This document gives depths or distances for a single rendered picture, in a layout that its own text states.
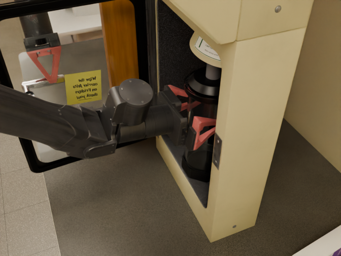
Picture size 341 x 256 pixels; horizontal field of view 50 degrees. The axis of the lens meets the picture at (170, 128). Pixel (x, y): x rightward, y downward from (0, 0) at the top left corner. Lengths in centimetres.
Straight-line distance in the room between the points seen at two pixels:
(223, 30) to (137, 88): 20
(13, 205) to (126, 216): 142
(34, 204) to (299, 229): 160
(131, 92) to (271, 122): 23
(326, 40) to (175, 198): 54
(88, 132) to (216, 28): 27
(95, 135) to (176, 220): 33
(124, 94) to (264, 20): 24
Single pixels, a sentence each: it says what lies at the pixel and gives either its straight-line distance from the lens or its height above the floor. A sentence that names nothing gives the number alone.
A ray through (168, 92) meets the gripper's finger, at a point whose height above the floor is 122.
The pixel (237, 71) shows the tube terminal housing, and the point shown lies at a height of 136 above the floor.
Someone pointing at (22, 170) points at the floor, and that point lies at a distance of 238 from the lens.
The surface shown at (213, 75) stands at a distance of 68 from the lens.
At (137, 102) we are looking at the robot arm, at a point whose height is 129.
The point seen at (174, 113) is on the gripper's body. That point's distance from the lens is 66.
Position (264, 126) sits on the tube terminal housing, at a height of 124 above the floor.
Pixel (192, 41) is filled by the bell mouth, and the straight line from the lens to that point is 66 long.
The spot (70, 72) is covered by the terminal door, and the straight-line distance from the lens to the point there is 77.
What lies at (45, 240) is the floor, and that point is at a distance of 202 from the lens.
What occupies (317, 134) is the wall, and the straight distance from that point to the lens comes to 110.
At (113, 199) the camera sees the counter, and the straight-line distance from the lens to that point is 89.
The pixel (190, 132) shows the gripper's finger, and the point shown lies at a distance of 66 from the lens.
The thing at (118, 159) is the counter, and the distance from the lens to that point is 97.
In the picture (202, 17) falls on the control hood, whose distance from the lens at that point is 44.
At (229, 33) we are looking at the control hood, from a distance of 47.
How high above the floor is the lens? 163
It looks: 41 degrees down
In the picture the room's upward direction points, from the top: straight up
